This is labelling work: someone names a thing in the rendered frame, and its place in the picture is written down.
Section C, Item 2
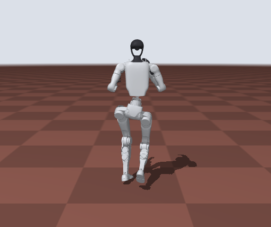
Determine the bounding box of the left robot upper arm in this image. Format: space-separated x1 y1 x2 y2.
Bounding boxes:
108 63 126 92

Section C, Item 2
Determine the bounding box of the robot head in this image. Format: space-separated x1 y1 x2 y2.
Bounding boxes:
130 39 144 62

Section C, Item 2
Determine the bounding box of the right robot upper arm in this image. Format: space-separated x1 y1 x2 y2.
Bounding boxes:
149 63 166 92

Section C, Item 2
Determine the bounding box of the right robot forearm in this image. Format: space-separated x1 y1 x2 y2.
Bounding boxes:
149 73 158 86

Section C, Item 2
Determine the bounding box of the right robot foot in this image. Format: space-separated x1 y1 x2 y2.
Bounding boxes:
136 169 145 183

